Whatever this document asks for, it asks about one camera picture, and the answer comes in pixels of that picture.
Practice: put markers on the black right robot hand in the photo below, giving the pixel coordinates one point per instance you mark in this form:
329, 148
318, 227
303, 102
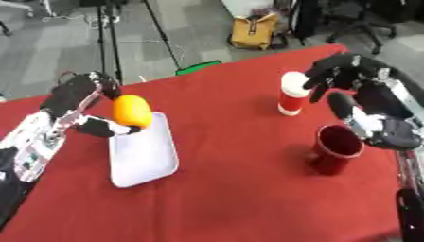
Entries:
369, 94

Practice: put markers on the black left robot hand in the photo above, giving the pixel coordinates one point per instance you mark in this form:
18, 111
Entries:
74, 91

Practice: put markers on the orange toy fruit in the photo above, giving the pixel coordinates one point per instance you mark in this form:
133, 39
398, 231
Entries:
132, 110

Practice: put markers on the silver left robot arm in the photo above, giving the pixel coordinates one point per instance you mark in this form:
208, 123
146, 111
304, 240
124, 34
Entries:
30, 148

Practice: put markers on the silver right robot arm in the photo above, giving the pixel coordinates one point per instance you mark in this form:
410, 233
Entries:
411, 176

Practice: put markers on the dark red cup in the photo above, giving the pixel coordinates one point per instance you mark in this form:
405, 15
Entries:
334, 148

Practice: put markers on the black tripod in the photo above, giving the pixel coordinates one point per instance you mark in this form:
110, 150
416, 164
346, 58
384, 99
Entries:
110, 34

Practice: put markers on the black office chair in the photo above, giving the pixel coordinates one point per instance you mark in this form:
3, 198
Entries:
361, 22

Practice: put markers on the red can with white lid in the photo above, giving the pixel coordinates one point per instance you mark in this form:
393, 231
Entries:
292, 94

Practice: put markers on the white rectangular tray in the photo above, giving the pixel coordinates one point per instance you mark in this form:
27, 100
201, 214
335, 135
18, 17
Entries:
143, 152

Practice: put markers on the green flat object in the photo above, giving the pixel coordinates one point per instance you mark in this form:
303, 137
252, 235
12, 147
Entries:
197, 67

